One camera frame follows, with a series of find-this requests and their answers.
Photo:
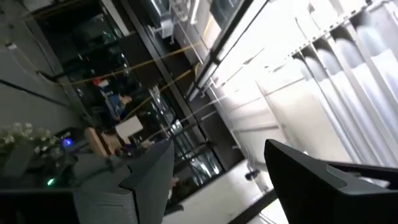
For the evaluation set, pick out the person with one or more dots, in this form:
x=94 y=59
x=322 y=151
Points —
x=124 y=102

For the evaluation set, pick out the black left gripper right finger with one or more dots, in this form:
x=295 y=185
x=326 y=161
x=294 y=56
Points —
x=311 y=193

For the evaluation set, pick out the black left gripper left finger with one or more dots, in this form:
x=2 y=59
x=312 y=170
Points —
x=152 y=186

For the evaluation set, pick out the green indicator light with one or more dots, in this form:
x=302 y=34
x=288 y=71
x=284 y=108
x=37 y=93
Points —
x=50 y=182

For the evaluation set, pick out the white board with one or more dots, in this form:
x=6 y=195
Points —
x=129 y=126

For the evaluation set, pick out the black device blue light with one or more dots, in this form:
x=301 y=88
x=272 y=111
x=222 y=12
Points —
x=66 y=142

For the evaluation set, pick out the white ceiling box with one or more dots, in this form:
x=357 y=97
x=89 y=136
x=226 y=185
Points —
x=166 y=28

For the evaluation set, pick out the LED light bar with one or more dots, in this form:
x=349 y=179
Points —
x=207 y=76

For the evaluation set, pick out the wooden chair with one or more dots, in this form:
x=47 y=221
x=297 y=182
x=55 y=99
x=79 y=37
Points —
x=94 y=141

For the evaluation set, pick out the green potted plant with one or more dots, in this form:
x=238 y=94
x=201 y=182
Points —
x=18 y=133

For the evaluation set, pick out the red white sign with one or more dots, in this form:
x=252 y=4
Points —
x=101 y=82

